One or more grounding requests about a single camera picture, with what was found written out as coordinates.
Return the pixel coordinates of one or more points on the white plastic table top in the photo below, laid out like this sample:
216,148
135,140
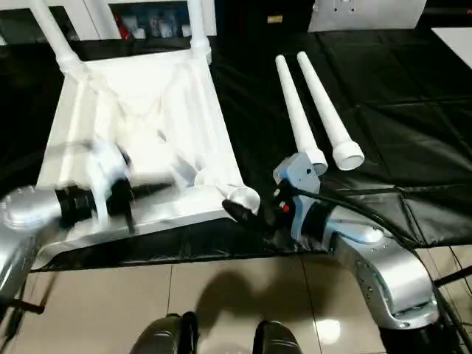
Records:
147,110

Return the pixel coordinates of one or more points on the white plastic table leg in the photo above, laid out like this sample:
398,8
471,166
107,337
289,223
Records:
55,37
295,107
197,26
324,103

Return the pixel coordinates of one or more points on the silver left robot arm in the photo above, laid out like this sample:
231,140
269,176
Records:
26,228

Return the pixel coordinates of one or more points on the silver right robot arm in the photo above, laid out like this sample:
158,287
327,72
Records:
387,265

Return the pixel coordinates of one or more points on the grey left robot foot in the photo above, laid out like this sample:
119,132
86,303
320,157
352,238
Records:
162,335

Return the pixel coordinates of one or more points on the black work mat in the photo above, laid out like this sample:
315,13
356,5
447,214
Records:
405,129

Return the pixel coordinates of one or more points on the white glass door cabinet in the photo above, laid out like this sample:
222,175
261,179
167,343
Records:
92,18

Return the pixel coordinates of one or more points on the black metal stand bar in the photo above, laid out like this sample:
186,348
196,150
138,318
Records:
455,276

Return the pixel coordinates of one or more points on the black box with gold label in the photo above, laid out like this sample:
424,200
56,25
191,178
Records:
258,16

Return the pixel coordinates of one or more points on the flat white board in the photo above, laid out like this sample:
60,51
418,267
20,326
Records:
457,44

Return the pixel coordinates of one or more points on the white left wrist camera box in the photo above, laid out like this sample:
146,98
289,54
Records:
107,166

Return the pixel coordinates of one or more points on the black metal table frame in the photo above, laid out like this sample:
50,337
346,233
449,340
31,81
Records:
26,306

